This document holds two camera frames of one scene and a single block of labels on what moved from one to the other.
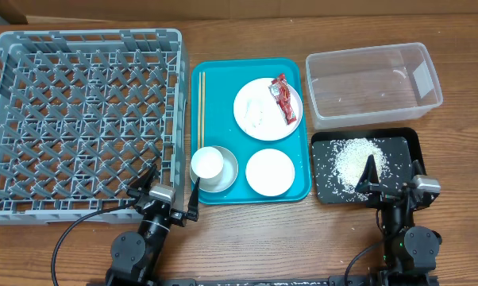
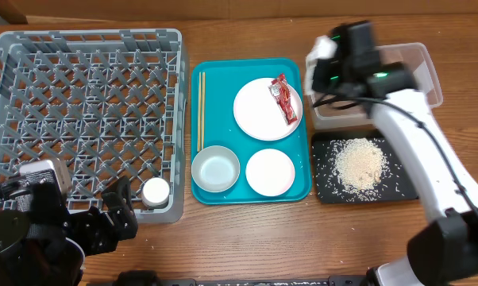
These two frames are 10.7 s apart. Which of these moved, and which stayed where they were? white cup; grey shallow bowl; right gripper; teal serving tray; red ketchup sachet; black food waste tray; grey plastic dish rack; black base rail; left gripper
Moved: right gripper; white cup; left gripper
Stayed: red ketchup sachet; black food waste tray; grey plastic dish rack; teal serving tray; black base rail; grey shallow bowl
